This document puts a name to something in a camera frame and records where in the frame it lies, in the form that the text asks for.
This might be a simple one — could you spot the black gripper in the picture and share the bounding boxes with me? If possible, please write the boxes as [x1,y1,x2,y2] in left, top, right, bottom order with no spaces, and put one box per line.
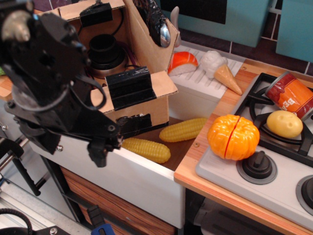
[5,78,122,167]

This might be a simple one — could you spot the small cardboard box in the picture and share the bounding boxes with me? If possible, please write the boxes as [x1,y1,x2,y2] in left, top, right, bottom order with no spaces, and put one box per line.
[53,0,178,138]

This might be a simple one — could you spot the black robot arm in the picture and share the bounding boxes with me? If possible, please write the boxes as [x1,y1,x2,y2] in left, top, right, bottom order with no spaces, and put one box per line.
[0,0,122,167]

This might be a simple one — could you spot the metal clamp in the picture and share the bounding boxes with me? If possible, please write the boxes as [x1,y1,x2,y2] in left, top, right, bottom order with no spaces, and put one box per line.
[0,123,64,197]

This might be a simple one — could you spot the yellow toy corn front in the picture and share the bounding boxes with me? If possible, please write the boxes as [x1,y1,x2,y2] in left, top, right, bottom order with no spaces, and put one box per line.
[122,138,171,164]

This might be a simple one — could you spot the yellow toy corn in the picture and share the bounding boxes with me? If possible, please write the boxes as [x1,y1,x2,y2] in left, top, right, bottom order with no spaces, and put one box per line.
[122,138,171,164]
[159,118,207,142]

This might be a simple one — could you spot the black cylinder in box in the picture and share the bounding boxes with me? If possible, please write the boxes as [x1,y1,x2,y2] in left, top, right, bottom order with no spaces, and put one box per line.
[89,34,128,71]

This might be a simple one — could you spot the yellow toy corn back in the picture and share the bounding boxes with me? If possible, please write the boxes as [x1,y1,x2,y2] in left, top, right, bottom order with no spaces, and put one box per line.
[159,118,207,142]

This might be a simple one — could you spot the toy salmon sushi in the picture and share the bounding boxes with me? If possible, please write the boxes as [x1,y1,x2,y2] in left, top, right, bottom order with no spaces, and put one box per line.
[168,51,199,76]

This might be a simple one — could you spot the metal spoon on flap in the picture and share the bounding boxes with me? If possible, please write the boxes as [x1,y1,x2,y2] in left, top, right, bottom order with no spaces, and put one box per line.
[160,22,171,48]

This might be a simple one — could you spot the orange toy pumpkin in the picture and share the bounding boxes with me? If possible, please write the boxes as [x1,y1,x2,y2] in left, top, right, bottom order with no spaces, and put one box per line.
[207,115,260,161]

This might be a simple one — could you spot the toy ice cream cone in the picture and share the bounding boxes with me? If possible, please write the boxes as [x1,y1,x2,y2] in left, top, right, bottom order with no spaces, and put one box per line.
[201,50,243,95]

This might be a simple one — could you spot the grey toy faucet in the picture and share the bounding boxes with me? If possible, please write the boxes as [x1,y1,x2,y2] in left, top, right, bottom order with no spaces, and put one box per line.
[170,6,181,47]

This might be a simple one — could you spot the black stove grate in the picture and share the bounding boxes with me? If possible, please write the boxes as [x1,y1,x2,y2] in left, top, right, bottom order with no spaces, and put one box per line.
[232,73,313,167]

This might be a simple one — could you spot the black stove knob left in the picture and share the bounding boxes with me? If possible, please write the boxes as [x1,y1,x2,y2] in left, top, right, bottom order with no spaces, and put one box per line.
[237,151,278,185]

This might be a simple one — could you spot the black stove knob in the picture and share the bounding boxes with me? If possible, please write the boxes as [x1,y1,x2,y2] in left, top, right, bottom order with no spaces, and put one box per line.
[295,175,313,215]
[237,151,278,185]

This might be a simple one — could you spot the white toy stove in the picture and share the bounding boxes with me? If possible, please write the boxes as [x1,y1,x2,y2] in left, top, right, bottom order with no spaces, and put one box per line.
[196,73,313,228]

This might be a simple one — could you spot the yellow toy potato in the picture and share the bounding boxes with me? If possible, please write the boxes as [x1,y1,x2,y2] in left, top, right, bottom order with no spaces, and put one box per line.
[267,110,303,138]

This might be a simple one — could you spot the red bean can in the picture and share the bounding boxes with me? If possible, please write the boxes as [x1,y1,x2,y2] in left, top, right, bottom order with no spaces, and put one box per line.
[265,72,313,120]

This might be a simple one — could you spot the black stove knob right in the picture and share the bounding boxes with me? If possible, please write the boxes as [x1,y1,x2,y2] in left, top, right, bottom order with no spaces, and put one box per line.
[295,175,313,215]

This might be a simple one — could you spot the blue black clamp handle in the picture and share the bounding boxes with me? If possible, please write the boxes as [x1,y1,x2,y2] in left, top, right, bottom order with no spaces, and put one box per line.
[87,205,115,235]

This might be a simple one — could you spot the black cable loop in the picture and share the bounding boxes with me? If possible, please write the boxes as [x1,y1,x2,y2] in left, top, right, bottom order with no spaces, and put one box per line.
[0,208,34,235]

